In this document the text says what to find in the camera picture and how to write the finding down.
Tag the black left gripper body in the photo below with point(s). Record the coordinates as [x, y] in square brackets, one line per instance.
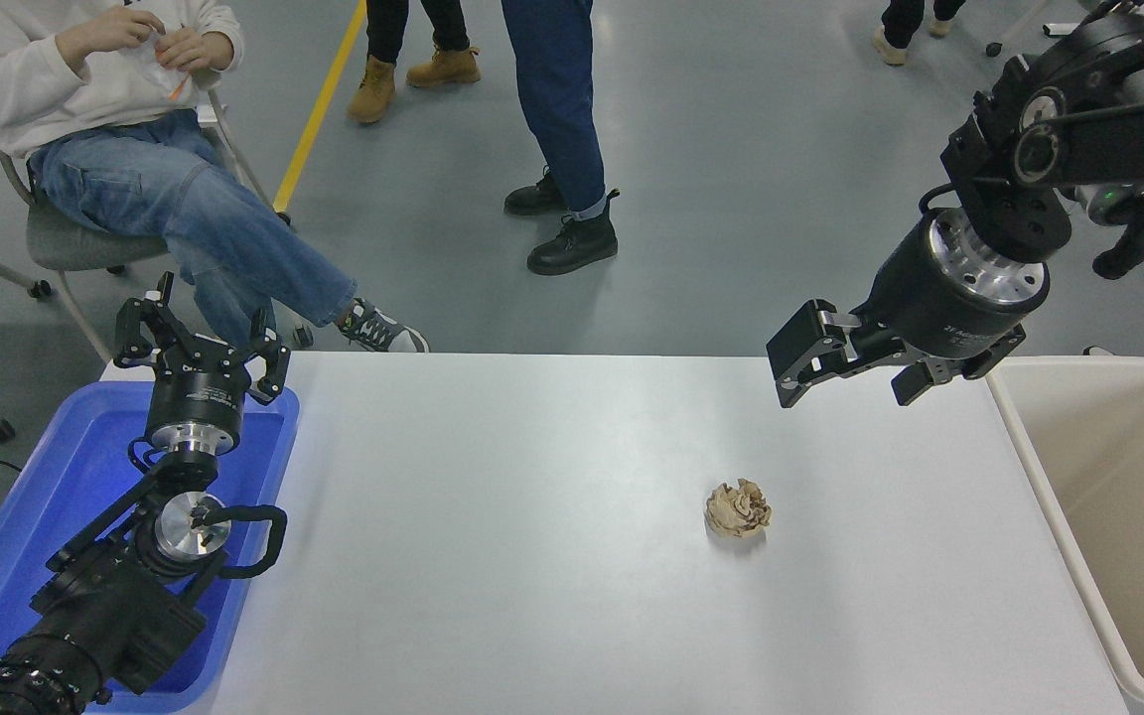
[193, 392]

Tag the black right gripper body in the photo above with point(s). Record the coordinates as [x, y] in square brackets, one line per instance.
[929, 303]

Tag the tan paper ball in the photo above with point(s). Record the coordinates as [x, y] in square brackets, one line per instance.
[737, 508]

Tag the white wrapper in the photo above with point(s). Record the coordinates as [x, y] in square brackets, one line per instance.
[175, 79]

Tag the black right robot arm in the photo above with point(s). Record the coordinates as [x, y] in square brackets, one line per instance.
[1108, 129]

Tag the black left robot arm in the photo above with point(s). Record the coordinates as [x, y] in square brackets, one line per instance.
[105, 606]

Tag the seated person's left hand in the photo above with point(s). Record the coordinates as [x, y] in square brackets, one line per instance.
[197, 50]

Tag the seated person's right hand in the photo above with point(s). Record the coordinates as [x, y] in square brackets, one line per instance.
[110, 28]

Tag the grey wheeled chair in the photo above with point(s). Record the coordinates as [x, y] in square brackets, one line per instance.
[75, 243]

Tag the seated person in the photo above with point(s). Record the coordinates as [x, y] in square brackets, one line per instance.
[185, 218]

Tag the blue plastic tray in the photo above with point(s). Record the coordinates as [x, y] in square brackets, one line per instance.
[36, 497]

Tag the large pale bin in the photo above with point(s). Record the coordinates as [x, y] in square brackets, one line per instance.
[1128, 477]

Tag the person with pale shoes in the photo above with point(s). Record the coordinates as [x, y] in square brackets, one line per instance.
[892, 45]

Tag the white wheeled stand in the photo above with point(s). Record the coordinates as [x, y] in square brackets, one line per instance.
[995, 47]

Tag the person with tan boots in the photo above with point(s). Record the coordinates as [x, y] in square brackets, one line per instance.
[373, 84]

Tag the person with black shoes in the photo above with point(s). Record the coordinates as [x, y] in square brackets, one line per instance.
[562, 99]

